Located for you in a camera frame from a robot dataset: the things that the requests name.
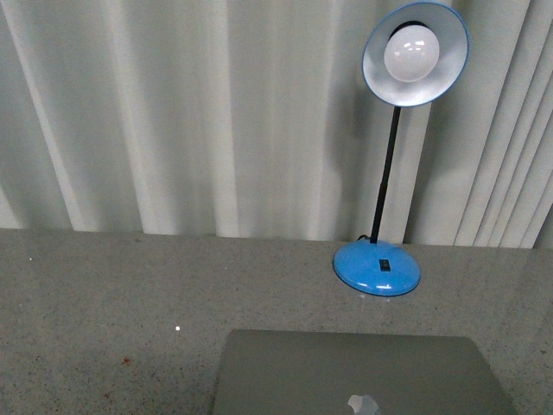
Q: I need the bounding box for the blue desk lamp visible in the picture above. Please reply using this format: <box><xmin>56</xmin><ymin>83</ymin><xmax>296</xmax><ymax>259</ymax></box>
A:
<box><xmin>333</xmin><ymin>1</ymin><xmax>470</xmax><ymax>297</ymax></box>

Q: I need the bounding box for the white curtain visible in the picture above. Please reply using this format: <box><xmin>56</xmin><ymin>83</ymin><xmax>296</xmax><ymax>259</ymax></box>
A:
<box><xmin>1</xmin><ymin>1</ymin><xmax>552</xmax><ymax>248</ymax></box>

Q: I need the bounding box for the silver laptop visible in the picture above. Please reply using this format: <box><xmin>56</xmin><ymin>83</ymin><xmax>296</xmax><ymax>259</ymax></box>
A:
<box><xmin>213</xmin><ymin>329</ymin><xmax>516</xmax><ymax>414</ymax></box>

